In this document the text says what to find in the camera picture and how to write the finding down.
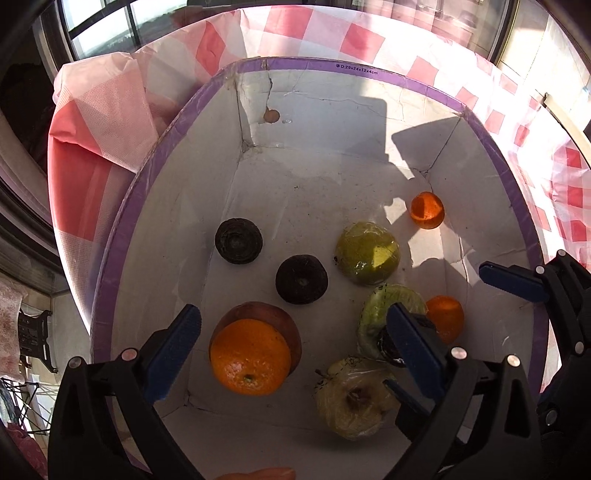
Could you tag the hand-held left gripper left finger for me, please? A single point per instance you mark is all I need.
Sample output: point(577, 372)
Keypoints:
point(178, 350)

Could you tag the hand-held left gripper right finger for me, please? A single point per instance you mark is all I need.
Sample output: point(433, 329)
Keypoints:
point(415, 346)

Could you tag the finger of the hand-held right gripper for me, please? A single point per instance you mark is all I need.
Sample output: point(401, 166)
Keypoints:
point(508, 279)
point(408, 408)

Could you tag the green fruit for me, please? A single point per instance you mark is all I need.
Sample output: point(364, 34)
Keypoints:
point(373, 314)

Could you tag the halved pale apple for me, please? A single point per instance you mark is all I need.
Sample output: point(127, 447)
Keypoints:
point(351, 406)

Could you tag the large whole orange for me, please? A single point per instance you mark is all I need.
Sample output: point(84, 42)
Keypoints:
point(249, 357)

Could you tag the red apple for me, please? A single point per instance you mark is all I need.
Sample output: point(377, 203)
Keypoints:
point(290, 328)

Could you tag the white cardboard box purple rim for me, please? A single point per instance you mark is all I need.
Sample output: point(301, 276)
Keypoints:
point(300, 184)

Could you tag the small orange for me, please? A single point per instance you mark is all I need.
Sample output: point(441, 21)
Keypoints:
point(449, 318)

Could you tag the halved green apple in wrap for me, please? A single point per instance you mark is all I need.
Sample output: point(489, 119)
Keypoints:
point(367, 253)

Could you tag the halved orange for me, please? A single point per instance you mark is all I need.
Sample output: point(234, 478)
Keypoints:
point(427, 211)

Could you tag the black metal stand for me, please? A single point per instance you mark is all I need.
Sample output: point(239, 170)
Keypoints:
point(33, 332)

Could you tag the pale orange object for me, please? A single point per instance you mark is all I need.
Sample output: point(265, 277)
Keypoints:
point(258, 474)

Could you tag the wooden stick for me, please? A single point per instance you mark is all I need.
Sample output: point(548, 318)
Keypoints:
point(568, 121)

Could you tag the pink checkered tablecloth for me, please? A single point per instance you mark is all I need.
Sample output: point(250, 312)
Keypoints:
point(92, 138)

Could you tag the glass window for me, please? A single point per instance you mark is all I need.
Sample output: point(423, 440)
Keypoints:
point(106, 23)

